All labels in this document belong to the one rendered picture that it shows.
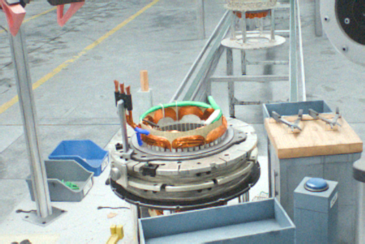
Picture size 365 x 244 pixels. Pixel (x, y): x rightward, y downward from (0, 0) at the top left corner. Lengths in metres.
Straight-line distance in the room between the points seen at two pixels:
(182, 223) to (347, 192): 0.46
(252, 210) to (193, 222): 0.11
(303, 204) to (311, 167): 0.16
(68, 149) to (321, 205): 1.10
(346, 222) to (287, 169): 0.20
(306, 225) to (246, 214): 0.17
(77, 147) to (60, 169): 0.16
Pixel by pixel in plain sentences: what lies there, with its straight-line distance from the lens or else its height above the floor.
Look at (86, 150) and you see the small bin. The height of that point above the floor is 0.82.
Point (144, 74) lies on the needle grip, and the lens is 1.31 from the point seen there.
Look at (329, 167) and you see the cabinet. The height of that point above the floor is 1.01.
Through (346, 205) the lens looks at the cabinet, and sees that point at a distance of 1.37.
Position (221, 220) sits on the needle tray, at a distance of 1.06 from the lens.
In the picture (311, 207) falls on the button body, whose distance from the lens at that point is 1.16.
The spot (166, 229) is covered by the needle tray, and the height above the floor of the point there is 1.04.
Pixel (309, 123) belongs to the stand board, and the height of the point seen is 1.07.
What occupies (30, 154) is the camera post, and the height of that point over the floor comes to 0.97.
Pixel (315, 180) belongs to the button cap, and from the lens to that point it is 1.18.
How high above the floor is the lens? 1.56
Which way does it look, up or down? 18 degrees down
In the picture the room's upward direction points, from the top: 3 degrees counter-clockwise
